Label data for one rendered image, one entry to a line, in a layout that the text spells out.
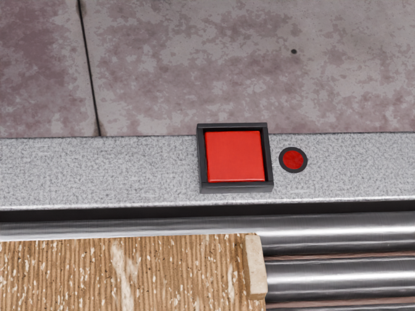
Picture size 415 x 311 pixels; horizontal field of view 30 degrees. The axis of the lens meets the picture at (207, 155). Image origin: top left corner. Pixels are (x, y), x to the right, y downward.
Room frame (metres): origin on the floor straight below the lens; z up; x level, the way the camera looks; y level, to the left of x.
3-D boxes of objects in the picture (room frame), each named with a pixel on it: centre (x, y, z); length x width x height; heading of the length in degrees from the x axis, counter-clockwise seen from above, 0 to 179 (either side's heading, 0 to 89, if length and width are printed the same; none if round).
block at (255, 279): (0.26, -0.06, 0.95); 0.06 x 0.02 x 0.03; 14
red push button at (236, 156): (0.38, -0.03, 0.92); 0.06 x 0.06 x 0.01; 14
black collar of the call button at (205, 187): (0.38, -0.03, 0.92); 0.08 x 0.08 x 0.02; 14
